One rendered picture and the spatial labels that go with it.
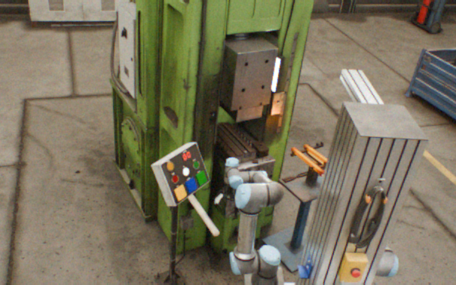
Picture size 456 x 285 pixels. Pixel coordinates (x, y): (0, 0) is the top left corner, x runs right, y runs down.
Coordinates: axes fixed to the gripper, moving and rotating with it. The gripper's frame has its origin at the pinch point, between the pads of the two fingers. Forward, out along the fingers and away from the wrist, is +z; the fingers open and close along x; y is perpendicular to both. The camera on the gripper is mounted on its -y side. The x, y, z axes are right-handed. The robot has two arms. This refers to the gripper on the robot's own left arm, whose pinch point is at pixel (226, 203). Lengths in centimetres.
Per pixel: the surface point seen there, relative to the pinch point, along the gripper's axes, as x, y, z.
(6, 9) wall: -339, -562, 83
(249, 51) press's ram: 8, -46, -83
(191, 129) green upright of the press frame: -25, -45, -26
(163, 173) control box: -39.5, -0.2, -21.2
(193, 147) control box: -22.7, -24.3, -24.9
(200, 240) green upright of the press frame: -11, -52, 84
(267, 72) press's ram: 22, -52, -67
